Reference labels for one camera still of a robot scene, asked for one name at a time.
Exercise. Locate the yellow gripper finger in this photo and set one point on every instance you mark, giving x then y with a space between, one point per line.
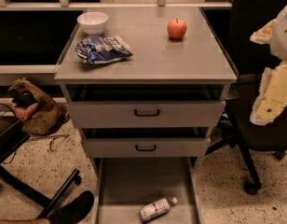
264 34
272 98

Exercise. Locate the bottom drawer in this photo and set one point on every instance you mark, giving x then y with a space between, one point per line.
126 184

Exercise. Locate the grey drawer cabinet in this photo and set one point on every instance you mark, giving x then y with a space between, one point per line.
193 68

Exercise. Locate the middle drawer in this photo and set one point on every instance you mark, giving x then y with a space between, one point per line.
144 142

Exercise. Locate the red apple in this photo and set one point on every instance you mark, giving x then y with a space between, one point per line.
176 29

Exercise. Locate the black drawer handle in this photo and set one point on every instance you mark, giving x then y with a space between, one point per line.
146 113
146 148

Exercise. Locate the black middle drawer handle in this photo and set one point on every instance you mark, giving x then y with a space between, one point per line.
146 148

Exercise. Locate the white ceramic bowl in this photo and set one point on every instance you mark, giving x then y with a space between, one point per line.
93 23

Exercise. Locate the black chair left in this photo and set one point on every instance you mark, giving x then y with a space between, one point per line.
29 169

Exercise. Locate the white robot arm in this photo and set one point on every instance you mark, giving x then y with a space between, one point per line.
278 44

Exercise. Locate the black office chair right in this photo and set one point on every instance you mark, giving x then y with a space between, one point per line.
233 27

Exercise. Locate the black sock foot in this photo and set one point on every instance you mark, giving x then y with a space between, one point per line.
74 211

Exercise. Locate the brown backpack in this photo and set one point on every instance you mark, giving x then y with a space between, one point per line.
44 117

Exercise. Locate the drawer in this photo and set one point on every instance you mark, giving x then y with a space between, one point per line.
144 142
126 184
120 114

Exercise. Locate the black top drawer handle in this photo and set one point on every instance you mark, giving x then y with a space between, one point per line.
146 113

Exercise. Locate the blue chip bag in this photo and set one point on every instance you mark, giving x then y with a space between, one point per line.
101 50

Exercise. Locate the top drawer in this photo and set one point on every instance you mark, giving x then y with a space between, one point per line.
120 114

